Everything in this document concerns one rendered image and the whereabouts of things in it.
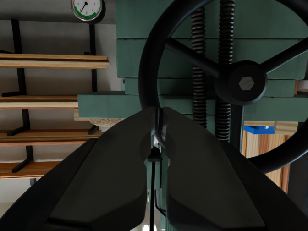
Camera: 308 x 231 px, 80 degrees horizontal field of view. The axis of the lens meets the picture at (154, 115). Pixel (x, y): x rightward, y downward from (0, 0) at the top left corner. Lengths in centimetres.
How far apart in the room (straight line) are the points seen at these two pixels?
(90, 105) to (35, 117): 279
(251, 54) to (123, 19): 30
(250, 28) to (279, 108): 20
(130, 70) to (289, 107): 39
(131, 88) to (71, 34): 265
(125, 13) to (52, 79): 268
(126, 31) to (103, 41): 249
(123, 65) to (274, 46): 35
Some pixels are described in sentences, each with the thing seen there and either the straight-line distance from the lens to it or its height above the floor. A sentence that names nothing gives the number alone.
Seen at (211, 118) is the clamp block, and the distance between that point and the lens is 37.
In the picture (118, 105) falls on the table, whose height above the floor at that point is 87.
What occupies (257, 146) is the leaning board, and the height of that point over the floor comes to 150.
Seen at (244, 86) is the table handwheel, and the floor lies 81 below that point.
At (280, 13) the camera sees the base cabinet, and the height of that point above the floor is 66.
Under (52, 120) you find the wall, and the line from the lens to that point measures 317.
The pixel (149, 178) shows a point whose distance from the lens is 90.
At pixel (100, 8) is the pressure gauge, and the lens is 43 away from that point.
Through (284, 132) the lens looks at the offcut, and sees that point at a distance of 58.
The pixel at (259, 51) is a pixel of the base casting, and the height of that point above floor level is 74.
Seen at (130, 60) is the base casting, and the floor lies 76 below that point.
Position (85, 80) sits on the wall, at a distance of 296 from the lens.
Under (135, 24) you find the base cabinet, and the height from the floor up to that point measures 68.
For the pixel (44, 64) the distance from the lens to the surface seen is 261.
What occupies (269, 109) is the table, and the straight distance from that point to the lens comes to 52.
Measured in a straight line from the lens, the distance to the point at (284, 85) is 53.
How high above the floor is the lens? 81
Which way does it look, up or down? 10 degrees up
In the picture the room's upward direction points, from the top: 179 degrees counter-clockwise
